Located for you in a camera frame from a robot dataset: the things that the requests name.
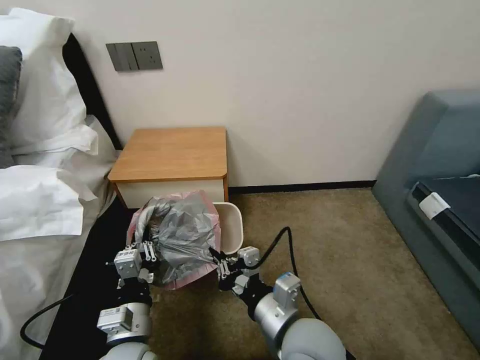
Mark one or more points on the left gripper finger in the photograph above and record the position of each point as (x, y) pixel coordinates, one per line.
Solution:
(147, 276)
(148, 250)

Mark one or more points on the black bed frame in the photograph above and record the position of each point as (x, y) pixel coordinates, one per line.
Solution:
(93, 247)

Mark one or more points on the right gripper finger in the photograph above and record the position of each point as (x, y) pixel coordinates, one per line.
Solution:
(220, 264)
(235, 261)

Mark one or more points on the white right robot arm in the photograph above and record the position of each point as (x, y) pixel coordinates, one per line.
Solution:
(296, 333)

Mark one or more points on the grey wall switch panel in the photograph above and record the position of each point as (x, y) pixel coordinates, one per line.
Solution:
(119, 56)

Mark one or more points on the blue-grey sofa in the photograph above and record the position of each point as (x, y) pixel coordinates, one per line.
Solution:
(435, 210)

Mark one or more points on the wooden bedside table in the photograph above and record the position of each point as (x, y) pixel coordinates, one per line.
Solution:
(172, 161)

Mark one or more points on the pink plastic bag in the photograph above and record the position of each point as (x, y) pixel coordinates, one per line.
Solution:
(208, 210)

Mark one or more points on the black bed headboard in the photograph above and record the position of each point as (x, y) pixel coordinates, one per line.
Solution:
(88, 86)

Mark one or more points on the white plastic trash can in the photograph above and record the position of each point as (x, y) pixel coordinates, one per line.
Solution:
(230, 227)

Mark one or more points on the large white pillow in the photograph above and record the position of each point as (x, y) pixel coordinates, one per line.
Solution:
(48, 93)

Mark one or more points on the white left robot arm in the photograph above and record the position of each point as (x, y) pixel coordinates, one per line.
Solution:
(125, 339)

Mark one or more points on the white duvet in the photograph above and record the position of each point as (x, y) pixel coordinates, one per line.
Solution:
(37, 202)

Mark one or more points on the grey knitted pillow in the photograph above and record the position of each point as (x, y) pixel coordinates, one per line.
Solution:
(8, 101)

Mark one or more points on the white sofa tag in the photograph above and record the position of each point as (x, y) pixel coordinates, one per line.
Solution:
(434, 204)

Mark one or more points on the black skirting board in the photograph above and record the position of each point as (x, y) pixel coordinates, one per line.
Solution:
(300, 186)

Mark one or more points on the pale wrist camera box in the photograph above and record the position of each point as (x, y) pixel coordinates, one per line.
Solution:
(249, 257)
(126, 263)

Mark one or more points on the grey wall socket panel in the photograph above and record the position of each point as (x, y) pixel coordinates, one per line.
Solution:
(147, 55)

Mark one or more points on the grey translucent garbage bag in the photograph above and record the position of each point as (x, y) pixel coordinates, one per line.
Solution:
(180, 232)

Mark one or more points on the white bed sheet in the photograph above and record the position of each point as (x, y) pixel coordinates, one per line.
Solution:
(41, 270)

